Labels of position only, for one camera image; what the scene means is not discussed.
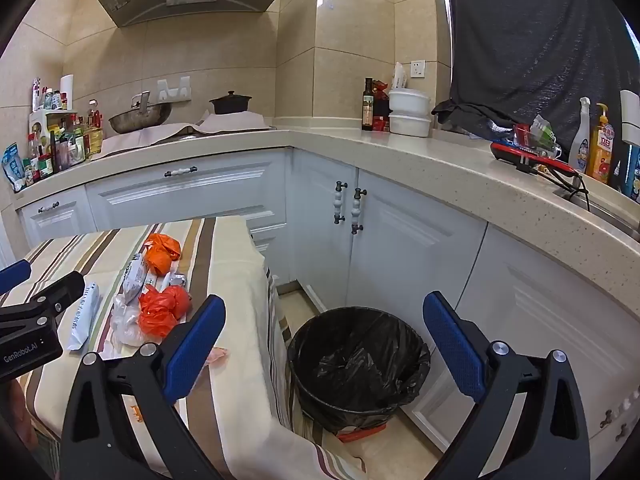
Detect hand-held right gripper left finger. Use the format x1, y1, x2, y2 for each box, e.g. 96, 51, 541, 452
60, 294, 227, 480

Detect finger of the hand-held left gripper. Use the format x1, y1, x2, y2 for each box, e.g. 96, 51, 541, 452
0, 259, 32, 295
0, 271, 86, 328

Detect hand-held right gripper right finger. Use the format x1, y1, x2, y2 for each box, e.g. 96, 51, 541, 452
422, 290, 591, 480

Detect pale blue milk powder packet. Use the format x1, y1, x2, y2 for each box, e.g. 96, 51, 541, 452
66, 282, 101, 352

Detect orange plastic bag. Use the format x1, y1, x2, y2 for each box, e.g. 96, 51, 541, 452
137, 310, 177, 343
143, 233, 182, 277
139, 285, 194, 322

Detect clear plastic bag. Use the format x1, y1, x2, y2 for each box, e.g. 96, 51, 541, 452
110, 294, 144, 347

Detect black trash bin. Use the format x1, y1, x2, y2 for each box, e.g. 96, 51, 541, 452
286, 306, 432, 436

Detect crumpled silver foil wrapper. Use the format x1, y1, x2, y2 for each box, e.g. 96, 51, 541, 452
159, 270, 189, 292

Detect small white drawer front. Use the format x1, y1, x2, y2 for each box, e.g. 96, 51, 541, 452
17, 199, 97, 249

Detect striped tablecloth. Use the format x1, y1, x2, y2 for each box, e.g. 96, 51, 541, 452
20, 216, 368, 480

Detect blue snack packet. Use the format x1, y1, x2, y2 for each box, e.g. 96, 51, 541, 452
1, 144, 27, 194

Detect cluster of condiment bottles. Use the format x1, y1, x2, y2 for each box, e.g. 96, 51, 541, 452
22, 77, 105, 184

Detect wide white drawer front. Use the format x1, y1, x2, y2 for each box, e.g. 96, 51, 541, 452
85, 147, 292, 235

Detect narrow white cabinet door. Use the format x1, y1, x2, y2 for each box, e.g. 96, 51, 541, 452
291, 150, 359, 312

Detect beige cloth under wok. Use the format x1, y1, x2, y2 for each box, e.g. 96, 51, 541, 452
101, 121, 203, 157

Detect steel wok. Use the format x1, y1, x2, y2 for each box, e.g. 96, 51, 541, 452
108, 91, 173, 135

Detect red tray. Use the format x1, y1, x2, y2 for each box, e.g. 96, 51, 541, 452
490, 140, 582, 178

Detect steel sink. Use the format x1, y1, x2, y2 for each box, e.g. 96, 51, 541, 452
552, 187, 640, 242

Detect white lidded container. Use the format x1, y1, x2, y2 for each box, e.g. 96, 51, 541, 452
388, 88, 432, 115
388, 113, 432, 138

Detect beige cloth under pot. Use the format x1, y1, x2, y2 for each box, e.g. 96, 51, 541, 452
192, 111, 277, 136

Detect clear box with green items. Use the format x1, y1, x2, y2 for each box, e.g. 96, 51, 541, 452
512, 115, 559, 154

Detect white spray bottle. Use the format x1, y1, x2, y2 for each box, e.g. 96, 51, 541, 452
568, 97, 592, 175

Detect yellow dish soap bottle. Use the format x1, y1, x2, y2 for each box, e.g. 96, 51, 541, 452
586, 103, 615, 185

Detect black pot with lid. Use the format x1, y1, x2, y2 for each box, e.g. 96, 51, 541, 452
209, 91, 253, 116

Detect red snack packages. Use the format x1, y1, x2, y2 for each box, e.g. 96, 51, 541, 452
372, 81, 392, 133

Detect dark olive oil bottle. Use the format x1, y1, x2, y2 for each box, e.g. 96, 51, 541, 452
361, 77, 375, 132

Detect dark hanging cloth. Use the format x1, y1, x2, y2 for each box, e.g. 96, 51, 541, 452
431, 0, 640, 161

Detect vertical cabinet door handle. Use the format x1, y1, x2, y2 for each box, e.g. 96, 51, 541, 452
351, 187, 368, 235
333, 181, 348, 225

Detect black cable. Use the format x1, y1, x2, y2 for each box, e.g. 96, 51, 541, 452
544, 166, 594, 212

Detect white wall hook rack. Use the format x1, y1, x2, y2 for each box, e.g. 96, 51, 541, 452
157, 76, 193, 102

